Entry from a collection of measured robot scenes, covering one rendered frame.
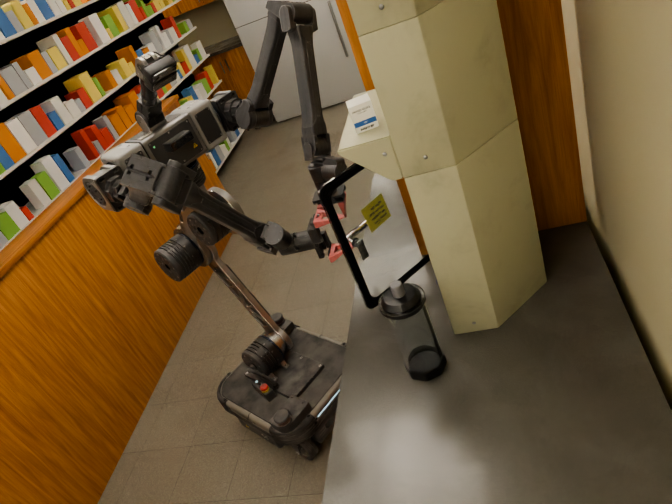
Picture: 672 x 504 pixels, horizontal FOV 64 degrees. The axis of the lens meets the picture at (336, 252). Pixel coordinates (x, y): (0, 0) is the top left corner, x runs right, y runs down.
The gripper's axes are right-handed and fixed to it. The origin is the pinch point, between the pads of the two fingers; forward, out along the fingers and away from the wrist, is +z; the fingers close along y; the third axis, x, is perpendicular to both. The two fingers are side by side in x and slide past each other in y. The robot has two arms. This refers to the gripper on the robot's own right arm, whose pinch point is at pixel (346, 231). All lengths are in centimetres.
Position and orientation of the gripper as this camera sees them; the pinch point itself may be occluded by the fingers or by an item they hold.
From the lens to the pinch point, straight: 146.0
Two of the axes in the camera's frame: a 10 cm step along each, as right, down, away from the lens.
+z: 9.4, -2.0, -2.9
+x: 1.2, -5.9, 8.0
